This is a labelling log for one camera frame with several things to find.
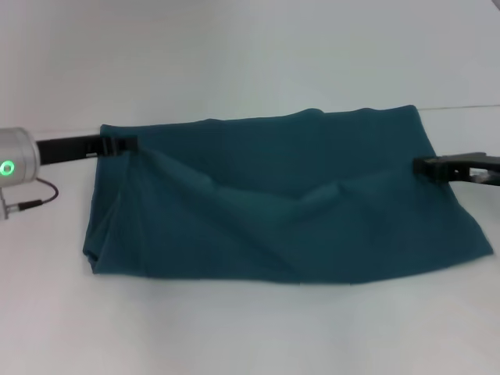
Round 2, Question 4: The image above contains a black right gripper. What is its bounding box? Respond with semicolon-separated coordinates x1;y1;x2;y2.
412;151;500;184

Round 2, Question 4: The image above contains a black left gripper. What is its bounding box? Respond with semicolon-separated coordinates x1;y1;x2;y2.
34;134;139;166

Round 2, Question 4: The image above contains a teal t-shirt with FREE print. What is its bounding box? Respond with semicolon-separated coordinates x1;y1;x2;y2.
81;103;495;287

